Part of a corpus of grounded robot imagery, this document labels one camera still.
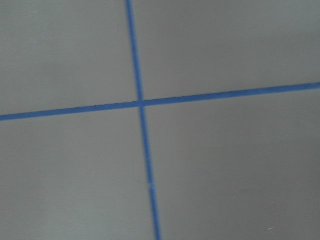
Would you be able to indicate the crossing blue tape line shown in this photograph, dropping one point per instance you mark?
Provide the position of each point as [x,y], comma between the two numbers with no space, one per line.
[161,101]

